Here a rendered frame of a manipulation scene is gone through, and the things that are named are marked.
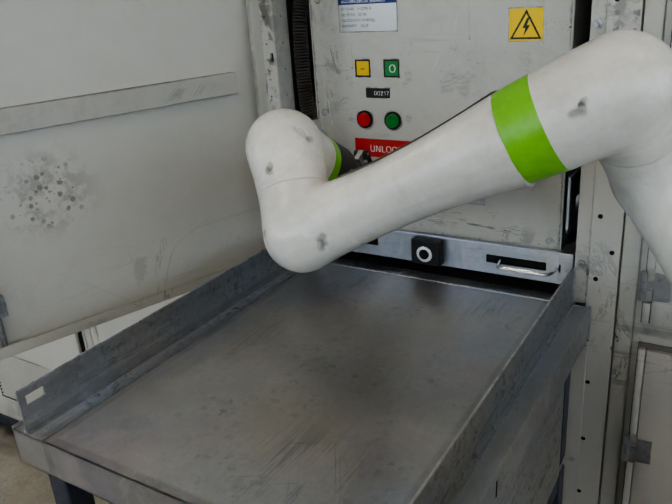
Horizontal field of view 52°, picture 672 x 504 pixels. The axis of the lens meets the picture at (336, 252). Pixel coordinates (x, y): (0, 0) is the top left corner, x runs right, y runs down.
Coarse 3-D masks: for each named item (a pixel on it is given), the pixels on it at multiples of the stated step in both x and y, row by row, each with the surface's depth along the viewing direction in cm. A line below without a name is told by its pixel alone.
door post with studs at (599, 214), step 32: (608, 0) 100; (640, 0) 98; (608, 192) 110; (608, 224) 111; (576, 256) 116; (608, 256) 113; (576, 288) 118; (608, 288) 115; (608, 320) 117; (608, 352) 119
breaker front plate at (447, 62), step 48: (336, 0) 127; (432, 0) 118; (480, 0) 114; (528, 0) 110; (336, 48) 131; (384, 48) 126; (432, 48) 121; (480, 48) 117; (528, 48) 113; (336, 96) 134; (432, 96) 124; (480, 96) 120; (528, 192) 121; (528, 240) 124
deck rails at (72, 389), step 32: (256, 256) 132; (224, 288) 126; (256, 288) 133; (160, 320) 113; (192, 320) 119; (224, 320) 122; (544, 320) 104; (96, 352) 102; (128, 352) 108; (160, 352) 112; (544, 352) 104; (32, 384) 93; (64, 384) 98; (96, 384) 103; (128, 384) 104; (512, 384) 93; (32, 416) 94; (64, 416) 97; (480, 416) 83; (448, 448) 75; (480, 448) 84; (448, 480) 76
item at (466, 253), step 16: (384, 240) 139; (400, 240) 137; (448, 240) 131; (464, 240) 129; (480, 240) 129; (400, 256) 138; (448, 256) 132; (464, 256) 131; (480, 256) 129; (496, 256) 127; (512, 256) 126; (528, 256) 124; (544, 256) 122; (560, 256) 121; (496, 272) 128; (512, 272) 127; (560, 272) 122
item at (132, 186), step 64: (0, 0) 105; (64, 0) 111; (128, 0) 118; (192, 0) 125; (256, 0) 131; (0, 64) 107; (64, 64) 113; (128, 64) 120; (192, 64) 128; (256, 64) 134; (0, 128) 108; (64, 128) 116; (128, 128) 123; (192, 128) 131; (0, 192) 112; (64, 192) 118; (128, 192) 126; (192, 192) 135; (256, 192) 145; (0, 256) 114; (64, 256) 121; (128, 256) 129; (192, 256) 138; (0, 320) 114; (64, 320) 124
